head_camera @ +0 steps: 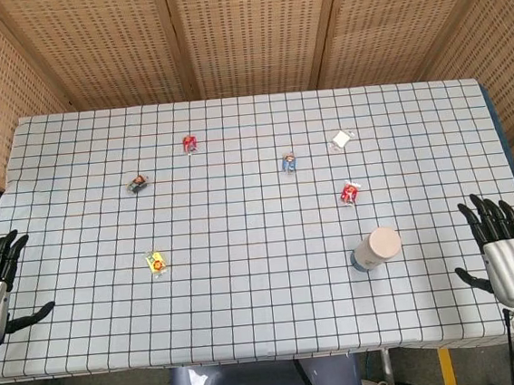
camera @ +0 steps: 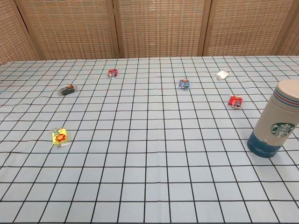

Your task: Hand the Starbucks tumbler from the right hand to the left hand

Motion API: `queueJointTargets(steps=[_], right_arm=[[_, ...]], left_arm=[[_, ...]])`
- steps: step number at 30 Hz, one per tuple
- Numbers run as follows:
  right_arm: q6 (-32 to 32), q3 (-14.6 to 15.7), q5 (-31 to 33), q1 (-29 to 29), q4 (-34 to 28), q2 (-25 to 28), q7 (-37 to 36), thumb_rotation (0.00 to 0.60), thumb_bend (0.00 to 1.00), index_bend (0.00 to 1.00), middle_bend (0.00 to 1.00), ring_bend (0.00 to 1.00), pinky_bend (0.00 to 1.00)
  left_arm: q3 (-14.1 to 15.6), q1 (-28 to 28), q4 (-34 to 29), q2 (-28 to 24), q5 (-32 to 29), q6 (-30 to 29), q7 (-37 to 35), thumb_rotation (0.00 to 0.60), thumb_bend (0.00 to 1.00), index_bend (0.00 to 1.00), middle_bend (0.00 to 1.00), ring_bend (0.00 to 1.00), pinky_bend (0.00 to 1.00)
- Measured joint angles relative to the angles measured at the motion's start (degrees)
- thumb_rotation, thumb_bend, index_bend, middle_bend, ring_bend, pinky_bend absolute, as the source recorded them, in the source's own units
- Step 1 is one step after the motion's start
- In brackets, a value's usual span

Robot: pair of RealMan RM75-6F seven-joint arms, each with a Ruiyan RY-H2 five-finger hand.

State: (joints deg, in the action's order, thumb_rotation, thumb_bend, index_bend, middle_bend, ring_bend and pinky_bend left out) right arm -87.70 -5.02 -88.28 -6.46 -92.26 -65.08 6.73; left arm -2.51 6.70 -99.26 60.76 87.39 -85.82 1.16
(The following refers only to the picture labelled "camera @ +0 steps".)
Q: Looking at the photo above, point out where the white blue Starbucks thermos bottle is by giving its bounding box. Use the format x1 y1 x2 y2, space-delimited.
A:
247 78 299 159

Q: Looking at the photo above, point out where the grid-patterned light blue tablecloth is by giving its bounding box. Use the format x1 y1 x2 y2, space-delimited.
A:
0 55 299 224

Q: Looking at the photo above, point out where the blue snack packet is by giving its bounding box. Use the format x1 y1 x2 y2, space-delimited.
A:
178 78 191 90

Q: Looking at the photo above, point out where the white snack packet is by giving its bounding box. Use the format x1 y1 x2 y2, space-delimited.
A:
214 70 230 81

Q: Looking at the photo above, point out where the woven wooden screen panel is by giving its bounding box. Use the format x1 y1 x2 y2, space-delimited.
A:
271 15 299 56
113 0 213 59
14 0 121 61
0 0 39 66
197 0 299 57

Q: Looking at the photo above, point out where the dark green snack packet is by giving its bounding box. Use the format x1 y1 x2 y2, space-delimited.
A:
58 84 77 97

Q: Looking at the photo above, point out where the yellow flower-print snack packet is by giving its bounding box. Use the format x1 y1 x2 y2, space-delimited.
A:
51 127 71 149

